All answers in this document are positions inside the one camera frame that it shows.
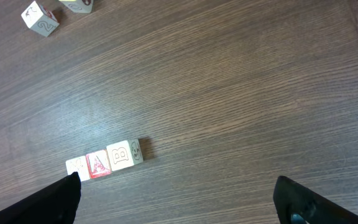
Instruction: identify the yellow edged B block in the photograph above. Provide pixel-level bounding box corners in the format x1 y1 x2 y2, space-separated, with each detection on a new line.
106 139 144 172

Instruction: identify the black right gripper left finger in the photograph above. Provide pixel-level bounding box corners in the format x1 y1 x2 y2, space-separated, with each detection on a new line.
0 172 81 224

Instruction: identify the yellow wooden block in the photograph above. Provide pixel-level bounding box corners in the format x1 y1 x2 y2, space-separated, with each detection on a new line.
59 0 94 14

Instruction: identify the red A letter block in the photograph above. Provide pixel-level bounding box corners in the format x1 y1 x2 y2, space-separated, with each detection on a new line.
85 149 112 179

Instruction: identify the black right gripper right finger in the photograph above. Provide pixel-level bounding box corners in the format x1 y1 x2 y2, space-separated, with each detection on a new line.
273 175 358 224

